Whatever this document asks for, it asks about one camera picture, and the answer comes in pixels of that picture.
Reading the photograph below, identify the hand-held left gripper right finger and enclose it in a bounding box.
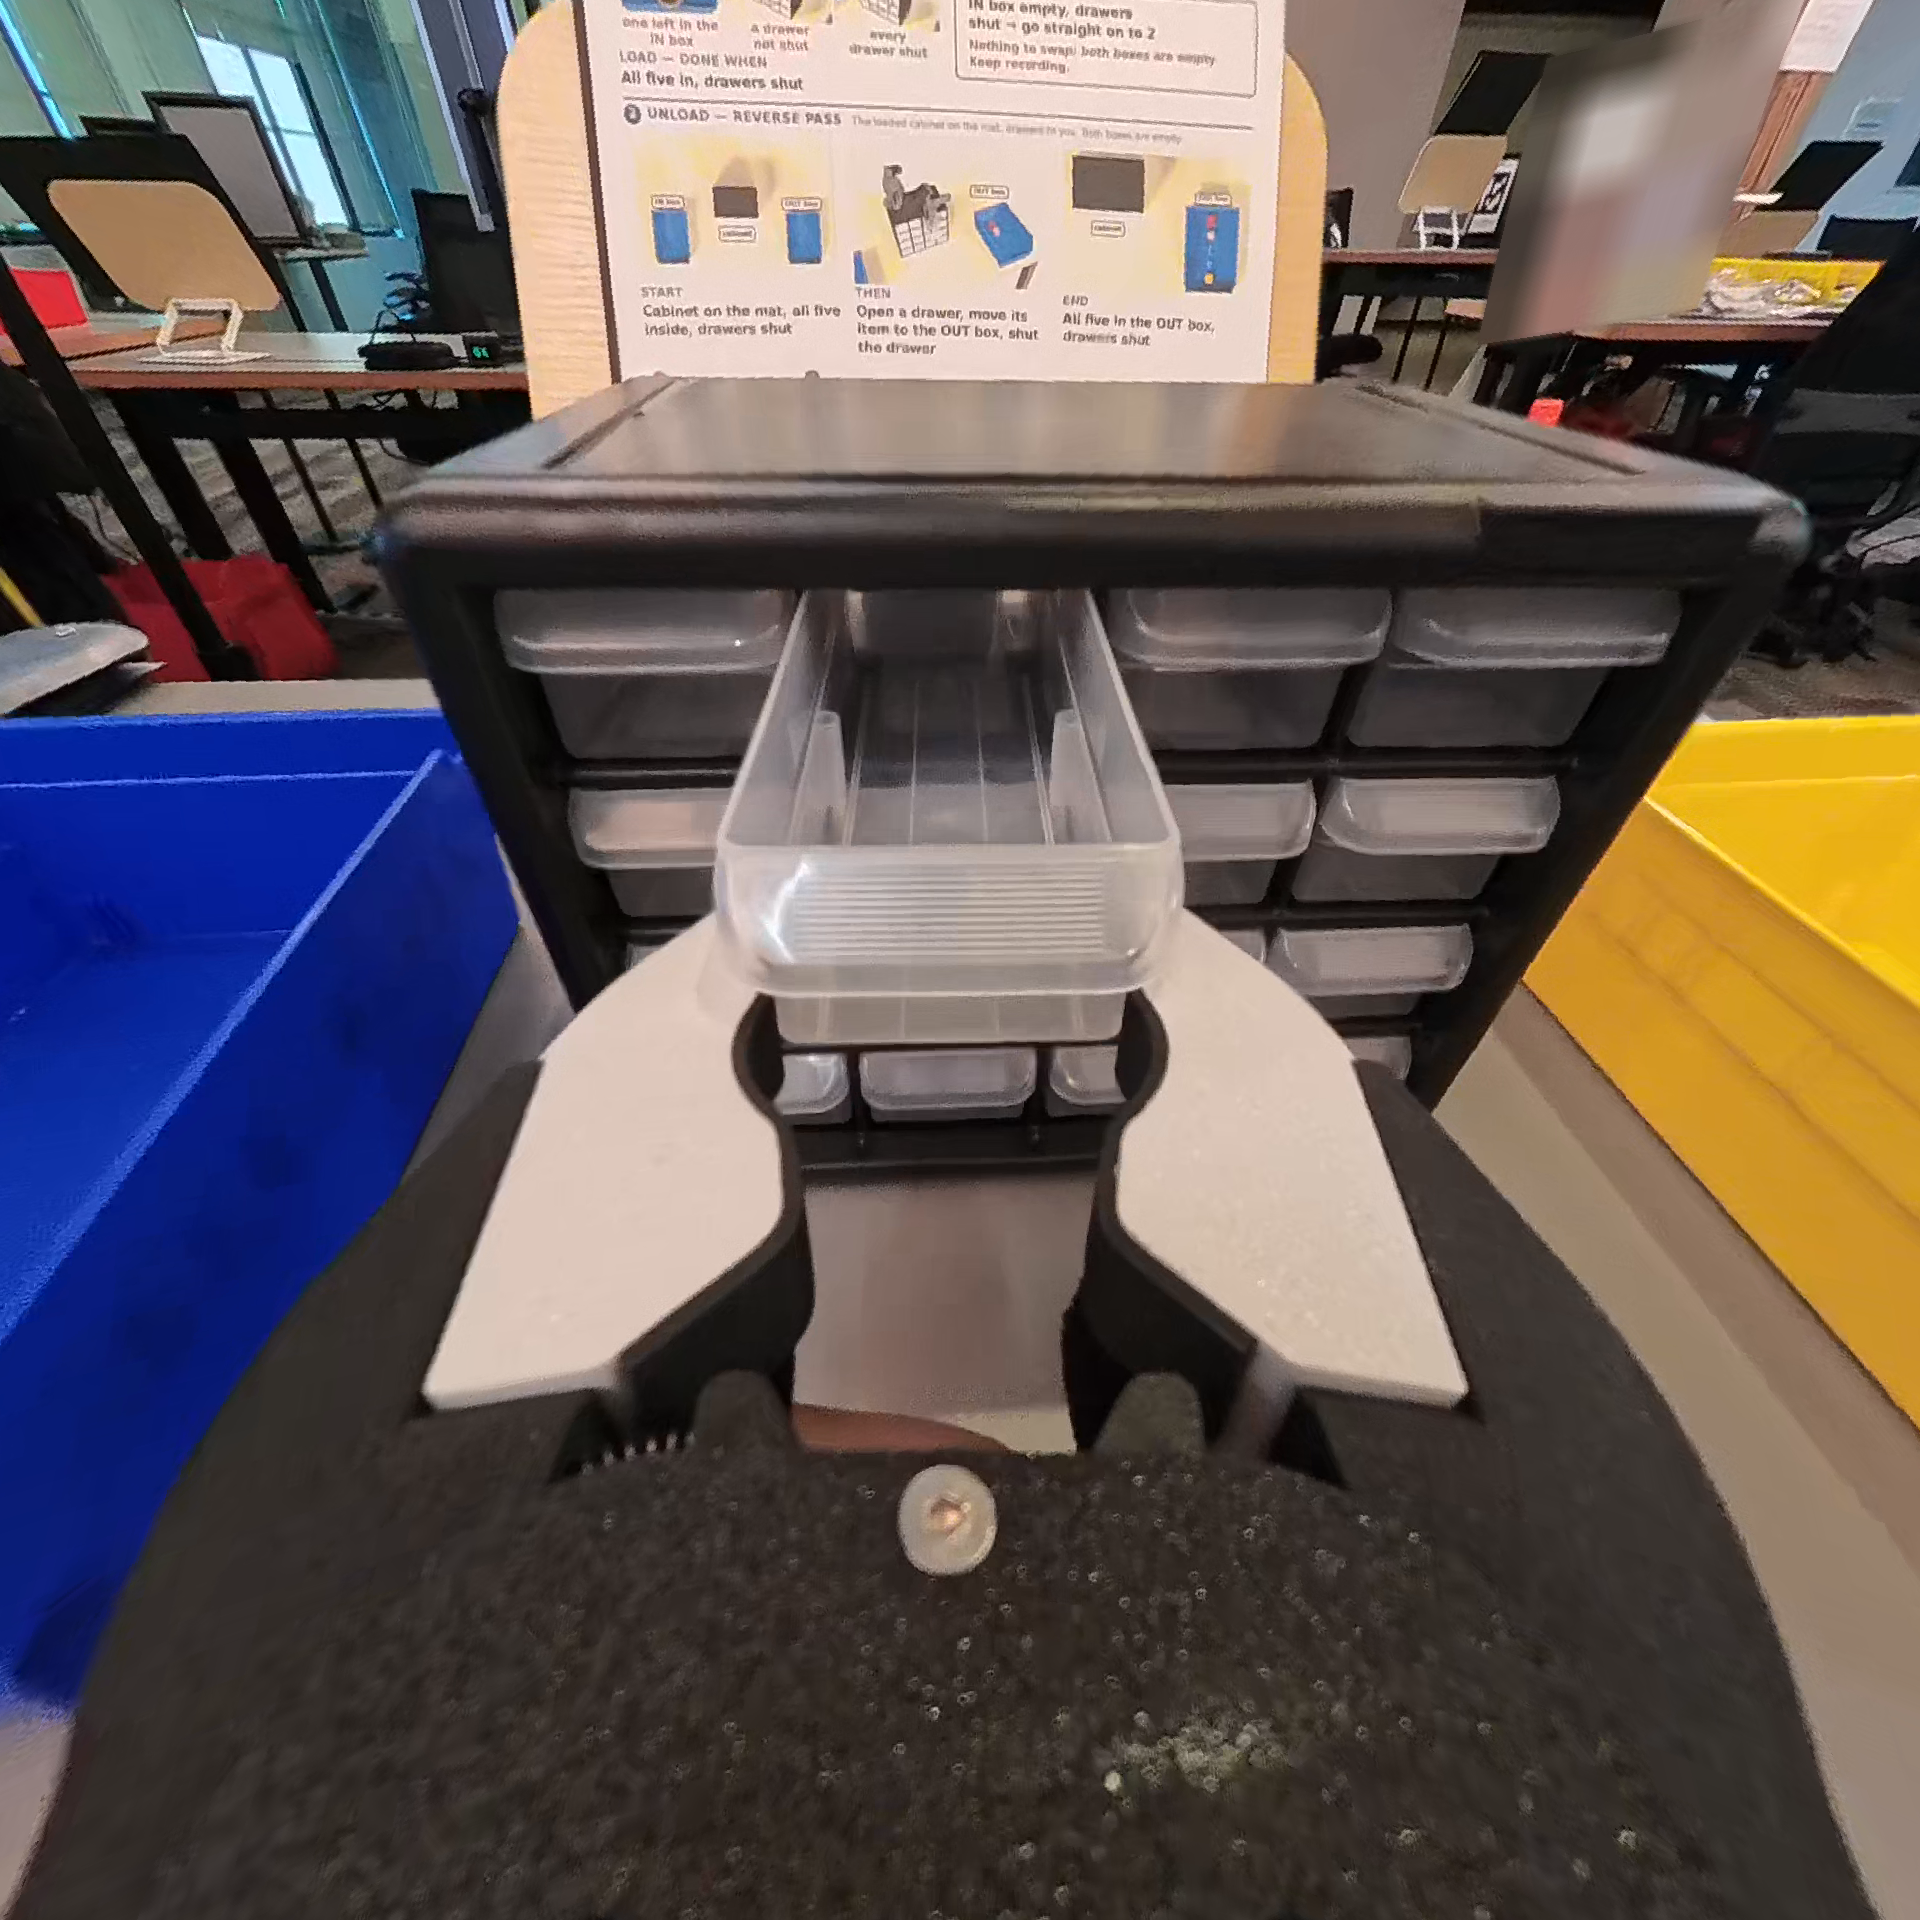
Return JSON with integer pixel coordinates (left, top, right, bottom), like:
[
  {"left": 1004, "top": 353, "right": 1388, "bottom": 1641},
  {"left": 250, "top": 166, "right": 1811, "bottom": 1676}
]
[{"left": 1066, "top": 912, "right": 1472, "bottom": 1452}]

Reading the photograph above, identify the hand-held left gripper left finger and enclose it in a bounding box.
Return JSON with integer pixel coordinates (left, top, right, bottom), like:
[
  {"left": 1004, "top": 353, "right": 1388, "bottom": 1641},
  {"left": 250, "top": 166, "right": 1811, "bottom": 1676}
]
[{"left": 423, "top": 919, "right": 820, "bottom": 1422}]

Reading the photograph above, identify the clear plastic drawer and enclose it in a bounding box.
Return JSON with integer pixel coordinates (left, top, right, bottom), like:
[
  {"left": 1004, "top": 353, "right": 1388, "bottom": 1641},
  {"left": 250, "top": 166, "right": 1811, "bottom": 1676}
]
[{"left": 716, "top": 587, "right": 1186, "bottom": 1046}]

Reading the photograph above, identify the blue plastic bin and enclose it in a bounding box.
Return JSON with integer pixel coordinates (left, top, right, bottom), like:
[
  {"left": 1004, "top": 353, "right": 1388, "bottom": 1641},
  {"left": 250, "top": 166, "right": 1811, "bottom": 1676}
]
[{"left": 0, "top": 709, "right": 522, "bottom": 1704}]

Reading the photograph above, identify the yellow plastic bin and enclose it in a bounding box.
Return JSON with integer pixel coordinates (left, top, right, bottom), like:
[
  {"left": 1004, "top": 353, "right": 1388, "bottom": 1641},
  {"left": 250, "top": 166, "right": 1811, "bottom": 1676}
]
[{"left": 1523, "top": 717, "right": 1920, "bottom": 1425}]

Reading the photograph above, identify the set of clear cabinet drawers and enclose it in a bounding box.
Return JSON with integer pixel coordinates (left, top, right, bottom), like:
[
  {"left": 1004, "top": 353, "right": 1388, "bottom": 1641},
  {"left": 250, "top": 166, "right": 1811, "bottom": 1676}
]
[{"left": 496, "top": 587, "right": 1682, "bottom": 1127}]

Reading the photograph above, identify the black drawer cabinet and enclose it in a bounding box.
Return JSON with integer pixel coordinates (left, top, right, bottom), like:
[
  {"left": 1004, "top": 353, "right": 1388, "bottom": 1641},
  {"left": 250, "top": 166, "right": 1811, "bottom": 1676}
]
[{"left": 373, "top": 374, "right": 1815, "bottom": 1175}]

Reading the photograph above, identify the red cloth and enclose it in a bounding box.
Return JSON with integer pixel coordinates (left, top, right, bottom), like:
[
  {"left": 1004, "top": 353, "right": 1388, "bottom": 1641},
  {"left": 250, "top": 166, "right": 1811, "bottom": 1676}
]
[{"left": 104, "top": 557, "right": 337, "bottom": 683}]

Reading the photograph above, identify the silver table corner fitting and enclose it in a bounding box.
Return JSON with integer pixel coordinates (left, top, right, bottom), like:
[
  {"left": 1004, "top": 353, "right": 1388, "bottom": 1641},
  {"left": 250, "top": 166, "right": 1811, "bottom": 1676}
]
[{"left": 0, "top": 621, "right": 167, "bottom": 717}]

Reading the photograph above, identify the wooden work table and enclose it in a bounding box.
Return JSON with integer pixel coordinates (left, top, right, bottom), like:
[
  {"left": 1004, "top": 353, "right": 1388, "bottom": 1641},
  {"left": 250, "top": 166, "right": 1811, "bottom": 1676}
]
[{"left": 0, "top": 317, "right": 536, "bottom": 436}]

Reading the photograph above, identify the printed instruction sheet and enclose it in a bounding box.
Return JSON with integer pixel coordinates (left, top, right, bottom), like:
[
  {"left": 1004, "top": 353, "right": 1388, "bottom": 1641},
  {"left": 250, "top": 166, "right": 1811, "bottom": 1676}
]
[{"left": 576, "top": 0, "right": 1292, "bottom": 383}]

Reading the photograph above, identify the black office chair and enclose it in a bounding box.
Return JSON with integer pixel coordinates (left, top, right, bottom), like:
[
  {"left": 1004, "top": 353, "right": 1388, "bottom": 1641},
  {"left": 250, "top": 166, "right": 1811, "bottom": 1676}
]
[{"left": 1747, "top": 263, "right": 1920, "bottom": 670}]

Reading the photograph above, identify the black computer monitor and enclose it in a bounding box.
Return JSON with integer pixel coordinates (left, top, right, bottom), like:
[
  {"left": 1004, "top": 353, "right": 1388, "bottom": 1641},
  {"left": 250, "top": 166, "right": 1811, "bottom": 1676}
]
[{"left": 408, "top": 188, "right": 522, "bottom": 345}]

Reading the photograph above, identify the dark work table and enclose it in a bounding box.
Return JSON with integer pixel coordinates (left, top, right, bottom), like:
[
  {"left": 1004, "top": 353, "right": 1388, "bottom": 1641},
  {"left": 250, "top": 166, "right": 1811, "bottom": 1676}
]
[{"left": 1320, "top": 246, "right": 1892, "bottom": 453}]

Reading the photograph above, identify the wooden tablet stand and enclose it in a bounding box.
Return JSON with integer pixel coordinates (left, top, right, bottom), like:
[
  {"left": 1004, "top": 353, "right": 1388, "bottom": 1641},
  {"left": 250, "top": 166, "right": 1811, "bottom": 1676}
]
[
  {"left": 1394, "top": 134, "right": 1511, "bottom": 252},
  {"left": 45, "top": 175, "right": 288, "bottom": 367}
]

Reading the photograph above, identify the yellow parts bin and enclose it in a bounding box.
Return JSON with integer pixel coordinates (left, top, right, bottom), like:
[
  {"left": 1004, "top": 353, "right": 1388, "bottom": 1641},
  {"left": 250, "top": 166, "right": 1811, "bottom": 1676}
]
[{"left": 1711, "top": 259, "right": 1883, "bottom": 320}]

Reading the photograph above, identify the black framed monitor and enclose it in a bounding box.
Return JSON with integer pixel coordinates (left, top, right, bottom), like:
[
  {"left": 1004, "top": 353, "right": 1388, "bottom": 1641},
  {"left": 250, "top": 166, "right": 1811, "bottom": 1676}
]
[{"left": 143, "top": 94, "right": 313, "bottom": 249}]

